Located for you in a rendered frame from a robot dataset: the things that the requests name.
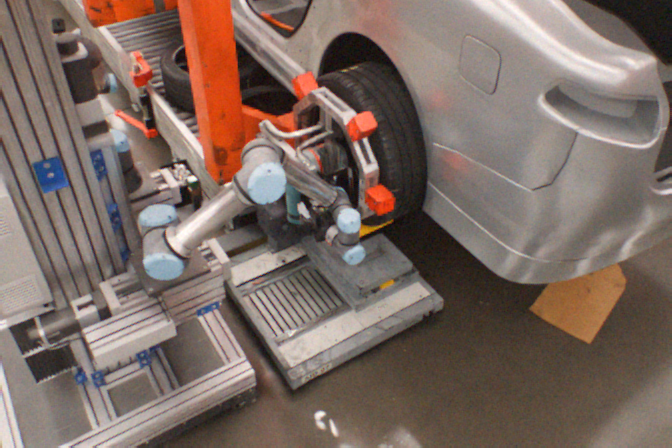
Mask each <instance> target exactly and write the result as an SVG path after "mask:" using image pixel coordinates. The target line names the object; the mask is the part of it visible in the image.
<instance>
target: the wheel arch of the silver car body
mask: <svg viewBox="0 0 672 448"><path fill-rule="evenodd" d="M365 61H377V62H381V63H384V64H386V65H388V67H390V68H392V69H393V70H395V71H396V70H398V68H397V66H396V64H395V63H394V61H393V60H392V58H391V57H390V56H389V54H387V53H386V52H385V51H384V50H383V49H382V47H381V46H380V45H379V44H378V43H377V42H376V41H375V40H373V39H372V38H371V37H368V36H367V35H365V34H363V33H360V32H357V31H351V30H347V31H342V32H339V33H337V34H336V35H334V36H333V37H332V38H331V39H329V40H328V42H327V43H326V45H325V46H324V49H323V51H322V54H321V56H320V59H319V63H318V68H317V74H316V79H317V78H319V77H320V76H322V75H325V74H328V73H332V72H336V71H339V70H342V69H345V68H348V67H352V66H355V64H358V63H362V62H365ZM398 74H400V75H401V73H400V71H399V70H398ZM401 77H402V75H401ZM402 78H403V77H402ZM427 183H428V167H427ZM427 183H426V194H427ZM426 194H425V199H424V203H423V207H422V211H423V208H424V204H425V200H426Z"/></svg>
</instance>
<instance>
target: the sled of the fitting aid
mask: <svg viewBox="0 0 672 448"><path fill-rule="evenodd" d="M319 231H320V230H319ZM319 231H317V232H314V233H312V234H309V235H307V236H304V237H302V238H301V245H302V250H303V251H304V252H305V253H306V255H307V256H308V257H309V258H311V259H312V260H313V262H314V263H315V264H316V265H317V266H318V269H319V270H320V271H321V272H322V273H323V275H324V276H325V277H326V278H327V279H328V280H329V282H330V283H332V284H333V285H334V286H335V289H336V290H337V291H338V292H339V293H340V294H341V296H342V297H343V298H344V299H345V300H346V302H347V303H348V304H349V305H351V306H352V309H353V310H354V311H355V312H356V313H358V312H360V311H362V310H364V309H366V307H368V306H371V305H373V304H375V303H376V302H378V301H380V300H382V299H384V298H386V297H388V296H391V295H393V294H395V293H397V292H399V291H401V290H403V289H405V288H407V286H409V285H412V284H414V283H416V282H418V274H419V271H418V270H417V269H416V268H415V266H414V265H412V270H411V271H408V272H406V273H404V274H402V275H400V276H398V277H396V278H394V279H392V280H389V281H387V282H385V283H383V284H381V285H379V286H377V287H375V289H373V290H370V291H368V292H366V293H364V294H362V295H359V293H358V292H357V291H356V290H355V289H354V287H353V286H352V284H350V283H349V282H348V281H347V280H346V279H345V278H344V276H343V275H342V274H341V273H340V272H339V271H338V269H337V267H336V266H335V265H334V264H333V263H332V262H330V260H329V259H328V258H327V257H326V256H325V255H324V254H323V252H322V251H321V250H320V249H319V248H318V246H317V245H316V243H315V238H314V237H315V236H316V235H317V234H318V232H319Z"/></svg>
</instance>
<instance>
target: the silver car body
mask: <svg viewBox="0 0 672 448"><path fill-rule="evenodd" d="M230 3H231V12H232V22H233V33H234V39H235V40H237V41H238V42H239V43H240V44H241V45H242V46H243V47H244V48H245V50H246V51H247V52H248V53H249V54H250V55H251V56H252V57H254V58H255V59H256V60H257V61H258V62H259V63H260V64H261V65H262V67H263V68H264V69H265V70H266V71H267V72H269V73H270V74H271V75H273V76H274V77H275V78H276V79H277V80H278V81H280V82H281V83H282V85H283V86H284V87H285V88H286V89H287V90H288V91H290V92H292V93H293V94H294V95H295V96H296V97H297V95H296V92H295V90H294V87H293V85H292V80H293V79H294V78H295V77H296V76H298V75H301V74H305V73H308V72H313V75H314V77H315V80H316V74H317V68H318V63H319V59H320V56H321V54H322V51H323V49H324V46H325V45H326V43H327V42H328V40H329V39H331V38H332V37H333V36H334V35H336V34H337V33H339V32H342V31H347V30H351V31H357V32H360V33H363V34H365V35H367V36H368V37H371V38H372V39H373V40H375V41H376V42H377V43H378V44H379V45H380V46H381V47H382V49H383V50H384V51H385V52H386V53H387V54H389V56H390V57H391V58H392V60H393V61H394V63H395V64H396V66H397V68H398V70H399V71H400V73H401V75H402V77H403V79H404V80H405V82H406V86H407V88H409V89H408V90H410V92H411V94H412V97H413V99H414V102H415V106H416V108H417V112H418V115H419V118H420V122H421V126H422V130H423V135H424V140H425V147H426V154H427V167H428V183H427V194H426V200H425V204H424V208H423V211H424V212H425V213H426V214H427V215H429V216H431V217H432V218H433V219H434V220H435V221H436V222H437V223H439V224H440V225H441V227H442V228H443V229H444V230H445V231H446V232H447V233H450V234H451V235H452V236H453V237H454V238H455V239H456V240H457V241H459V242H460V243H461V244H462V245H463V247H464V248H465V249H466V250H468V251H470V252H471V253H472V254H473V255H474V256H475V257H476V258H477V259H479V260H480V261H481V262H482V263H483V264H485V266H486V267H487V268H489V269H490V270H491V271H492V272H494V273H495V274H497V275H498V276H500V277H503V278H505V279H507V280H510V281H514V283H520V284H533V285H538V284H551V283H557V282H562V281H567V279H571V278H575V277H579V276H583V275H586V274H589V273H592V272H595V271H599V270H601V269H604V268H606V267H609V266H612V265H615V264H617V263H619V262H621V261H624V260H627V258H629V257H631V256H633V255H635V254H637V253H639V252H642V251H644V250H646V249H648V248H650V247H652V246H654V245H657V244H658V243H660V242H662V240H664V239H666V238H668V237H670V236H672V0H230ZM297 98H298V97H297Z"/></svg>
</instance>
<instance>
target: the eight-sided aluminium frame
mask: <svg viewBox="0 0 672 448"><path fill-rule="evenodd" d="M317 105H318V106H319V107H320V108H322V109H323V110H324V111H325V112H326V113H327V114H329V115H330V116H332V117H333V118H334V119H335V120H336V121H337V122H339V125H340V126H341V128H342V130H343V133H344V135H345V138H346V140H347V144H348V146H349V148H350V151H352V153H353V156H354V158H355V161H356V163H357V166H358V169H359V174H360V178H359V207H358V209H356V211H357V212H358V213H359V214H360V220H361V219H364V218H366V217H368V216H370V215H374V214H375V213H374V212H373V211H372V210H370V209H369V208H368V207H367V205H366V204H365V191H366V190H368V189H370V188H373V187H376V186H378V175H379V168H378V163H377V161H376V159H375V157H374V155H373V152H372V150H370V147H369V145H368V141H367V139H366V137H365V138H362V139H360V140H358V142H359V145H358V142H357V141H353V139H352V137H350V135H349V133H348V131H347V129H346V127H345V126H346V125H347V122H348V121H349V120H350V119H352V117H353V116H355V115H357V114H356V112H355V111H354V110H353V109H350V108H349V107H347V106H346V105H345V104H344V102H343V101H341V100H340V99H339V98H338V97H336V96H335V95H334V94H333V93H332V92H329V90H328V89H326V88H325V87H323V88H320V89H317V90H314V91H310V92H309V93H308V94H307V95H306V96H305V97H303V98H302V99H301V100H300V101H299V102H298V104H296V105H295V106H294V107H293V114H294V132H295V131H299V130H303V129H307V128H311V123H310V116H309V111H310V110H312V109H313V108H314V107H315V106H317ZM301 116H302V117H301ZM302 137H303V141H305V140H307V139H309V138H311V134H309V135H305V136H302ZM302 137H298V138H295V145H294V146H295V150H296V149H297V147H298V146H299V145H300V144H302V142H303V141H302ZM359 146H360V147H359ZM360 148H361V150H360ZM361 151H362V152H361ZM362 153H363V155H362ZM363 156H364V157H363ZM364 158H365V160H364ZM365 161H366V162H365Z"/></svg>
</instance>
